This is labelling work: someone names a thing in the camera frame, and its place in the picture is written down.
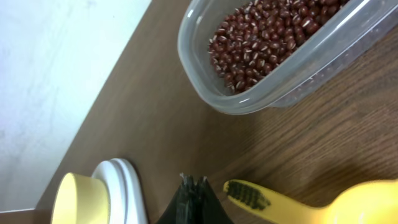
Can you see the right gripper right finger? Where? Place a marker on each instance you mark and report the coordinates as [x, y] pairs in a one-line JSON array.
[[209, 208]]

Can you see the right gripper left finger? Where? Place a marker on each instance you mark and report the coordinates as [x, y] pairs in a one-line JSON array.
[[182, 208]]

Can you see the white digital kitchen scale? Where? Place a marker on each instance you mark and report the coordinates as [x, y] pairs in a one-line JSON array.
[[126, 199]]

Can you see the yellow plastic bowl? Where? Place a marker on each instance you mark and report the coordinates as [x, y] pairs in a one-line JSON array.
[[81, 200]]

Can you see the clear plastic container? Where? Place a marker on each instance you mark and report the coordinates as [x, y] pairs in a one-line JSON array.
[[347, 35]]

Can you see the red beans in container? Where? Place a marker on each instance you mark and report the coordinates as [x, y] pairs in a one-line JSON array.
[[258, 36]]

